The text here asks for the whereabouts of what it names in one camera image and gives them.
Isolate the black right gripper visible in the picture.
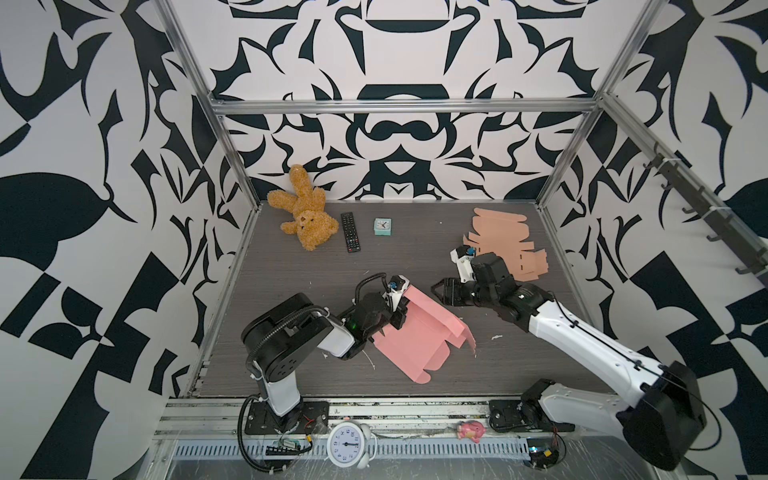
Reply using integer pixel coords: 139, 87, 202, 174
428, 277, 499, 311

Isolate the pink cardboard box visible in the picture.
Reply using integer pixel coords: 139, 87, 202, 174
373, 286, 476, 384

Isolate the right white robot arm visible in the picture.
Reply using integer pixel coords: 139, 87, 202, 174
431, 246, 707, 471

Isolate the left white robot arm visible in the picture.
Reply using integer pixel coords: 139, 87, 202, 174
241, 291, 409, 419

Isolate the flat orange cardboard box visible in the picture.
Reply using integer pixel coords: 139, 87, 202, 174
463, 208, 549, 282

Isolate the black remote control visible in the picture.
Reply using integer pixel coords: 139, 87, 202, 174
341, 212, 361, 253

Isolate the small teal alarm clock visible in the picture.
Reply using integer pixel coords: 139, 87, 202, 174
373, 218, 392, 236

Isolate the brown plush bunny toy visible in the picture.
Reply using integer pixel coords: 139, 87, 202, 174
267, 164, 339, 251

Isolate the small pink toy figure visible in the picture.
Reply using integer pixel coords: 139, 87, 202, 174
457, 421, 486, 444

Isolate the white round alarm clock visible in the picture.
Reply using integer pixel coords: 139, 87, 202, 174
326, 420, 379, 469

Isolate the left green circuit board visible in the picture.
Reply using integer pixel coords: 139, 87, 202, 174
264, 437, 313, 456

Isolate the green circuit board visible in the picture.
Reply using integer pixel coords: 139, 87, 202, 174
264, 437, 313, 456
524, 434, 567, 471

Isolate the right green circuit board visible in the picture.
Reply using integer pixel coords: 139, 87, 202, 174
524, 434, 567, 471

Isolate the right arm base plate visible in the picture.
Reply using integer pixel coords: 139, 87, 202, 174
488, 399, 576, 433

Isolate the white slotted cable duct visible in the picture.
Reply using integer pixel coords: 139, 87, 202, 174
173, 437, 530, 461

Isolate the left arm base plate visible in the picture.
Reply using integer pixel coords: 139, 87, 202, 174
244, 401, 330, 435

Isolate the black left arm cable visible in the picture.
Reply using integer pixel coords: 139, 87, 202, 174
235, 392, 283, 474

